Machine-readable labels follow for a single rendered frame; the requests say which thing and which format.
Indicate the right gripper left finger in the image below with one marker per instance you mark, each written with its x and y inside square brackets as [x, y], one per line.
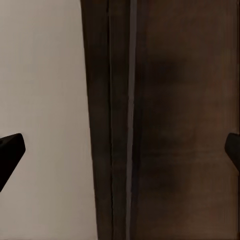
[12, 149]

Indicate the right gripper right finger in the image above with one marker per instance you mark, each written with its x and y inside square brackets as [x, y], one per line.
[232, 148]

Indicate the cabinet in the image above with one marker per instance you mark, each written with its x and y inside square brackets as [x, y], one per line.
[163, 93]

